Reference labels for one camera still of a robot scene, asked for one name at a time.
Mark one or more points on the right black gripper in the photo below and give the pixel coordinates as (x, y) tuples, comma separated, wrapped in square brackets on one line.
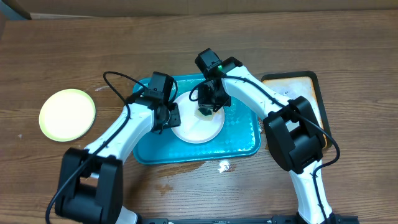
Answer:
[(206, 102)]

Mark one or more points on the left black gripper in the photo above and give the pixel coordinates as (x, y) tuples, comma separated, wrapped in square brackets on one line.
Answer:
[(175, 118)]

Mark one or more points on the green yellow sponge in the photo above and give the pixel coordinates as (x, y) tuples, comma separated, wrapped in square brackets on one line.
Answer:
[(204, 114)]

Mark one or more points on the pale pink plate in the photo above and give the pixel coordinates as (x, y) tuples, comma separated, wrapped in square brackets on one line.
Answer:
[(196, 128)]

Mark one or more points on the yellow plate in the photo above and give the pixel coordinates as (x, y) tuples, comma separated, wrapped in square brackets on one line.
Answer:
[(67, 115)]

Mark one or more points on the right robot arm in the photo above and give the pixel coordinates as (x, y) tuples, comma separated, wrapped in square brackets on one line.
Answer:
[(294, 137)]

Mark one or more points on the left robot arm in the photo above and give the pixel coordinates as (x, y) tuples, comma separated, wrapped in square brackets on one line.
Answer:
[(90, 186)]

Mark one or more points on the teal plastic tray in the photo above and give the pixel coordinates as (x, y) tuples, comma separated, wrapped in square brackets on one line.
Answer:
[(240, 135)]

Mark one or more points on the black tray with soapy water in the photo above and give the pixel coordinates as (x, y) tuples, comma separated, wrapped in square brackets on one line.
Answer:
[(295, 84)]

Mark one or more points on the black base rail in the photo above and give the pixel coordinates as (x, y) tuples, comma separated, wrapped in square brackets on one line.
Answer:
[(276, 219)]

